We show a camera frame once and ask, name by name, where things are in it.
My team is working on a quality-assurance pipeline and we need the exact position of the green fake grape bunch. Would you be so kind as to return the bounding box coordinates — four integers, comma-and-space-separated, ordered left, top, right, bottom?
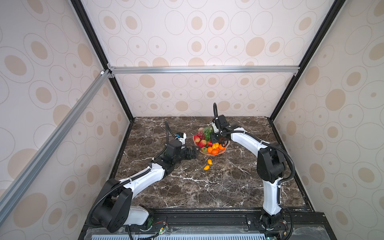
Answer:
203, 126, 213, 142

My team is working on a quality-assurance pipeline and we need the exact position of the pink scalloped fruit bowl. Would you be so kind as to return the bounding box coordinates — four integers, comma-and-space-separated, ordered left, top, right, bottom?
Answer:
193, 127, 230, 156

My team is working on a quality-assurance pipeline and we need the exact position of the red fake grape bunch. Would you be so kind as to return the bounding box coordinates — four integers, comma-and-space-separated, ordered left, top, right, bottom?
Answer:
197, 131, 206, 140

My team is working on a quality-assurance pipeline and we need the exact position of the red yellow-tipped fake strawberry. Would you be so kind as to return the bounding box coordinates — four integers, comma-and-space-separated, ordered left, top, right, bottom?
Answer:
193, 135, 201, 143

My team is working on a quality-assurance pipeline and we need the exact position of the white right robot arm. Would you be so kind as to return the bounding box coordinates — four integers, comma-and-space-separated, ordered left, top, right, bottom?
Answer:
210, 128, 286, 229

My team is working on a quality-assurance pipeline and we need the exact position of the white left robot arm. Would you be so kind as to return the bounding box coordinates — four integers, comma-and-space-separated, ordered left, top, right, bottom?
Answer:
86, 139, 201, 233

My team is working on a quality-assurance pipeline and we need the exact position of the silver horizontal aluminium bar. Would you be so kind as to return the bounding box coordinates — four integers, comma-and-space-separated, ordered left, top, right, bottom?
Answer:
111, 66, 300, 75

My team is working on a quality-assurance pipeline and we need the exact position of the silver diagonal aluminium bar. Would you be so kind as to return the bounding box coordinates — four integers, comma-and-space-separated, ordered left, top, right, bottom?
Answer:
1, 69, 112, 225

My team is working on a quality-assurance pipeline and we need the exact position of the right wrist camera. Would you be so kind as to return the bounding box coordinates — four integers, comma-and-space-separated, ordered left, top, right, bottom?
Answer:
212, 115, 231, 134

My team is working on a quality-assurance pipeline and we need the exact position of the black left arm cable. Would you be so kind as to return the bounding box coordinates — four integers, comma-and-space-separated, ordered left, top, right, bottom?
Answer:
86, 120, 178, 240

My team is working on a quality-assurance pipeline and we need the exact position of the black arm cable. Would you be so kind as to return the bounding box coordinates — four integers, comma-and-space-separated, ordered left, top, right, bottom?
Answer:
212, 102, 296, 240
86, 120, 178, 240

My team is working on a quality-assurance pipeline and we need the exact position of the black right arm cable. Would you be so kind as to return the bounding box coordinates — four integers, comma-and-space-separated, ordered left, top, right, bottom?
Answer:
212, 102, 296, 240

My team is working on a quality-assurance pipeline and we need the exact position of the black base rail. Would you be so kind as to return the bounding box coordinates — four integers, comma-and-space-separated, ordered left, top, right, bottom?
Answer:
79, 209, 336, 240

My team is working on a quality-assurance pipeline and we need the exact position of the black vertical frame post right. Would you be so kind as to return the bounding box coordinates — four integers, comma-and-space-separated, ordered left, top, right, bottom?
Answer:
269, 0, 347, 122

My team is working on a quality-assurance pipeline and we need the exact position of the black vertical frame post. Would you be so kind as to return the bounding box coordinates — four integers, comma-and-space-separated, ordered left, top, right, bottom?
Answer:
70, 0, 135, 122
269, 0, 347, 122

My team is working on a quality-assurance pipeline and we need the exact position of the black vertical frame post left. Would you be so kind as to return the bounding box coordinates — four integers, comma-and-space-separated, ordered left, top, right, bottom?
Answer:
70, 0, 135, 122

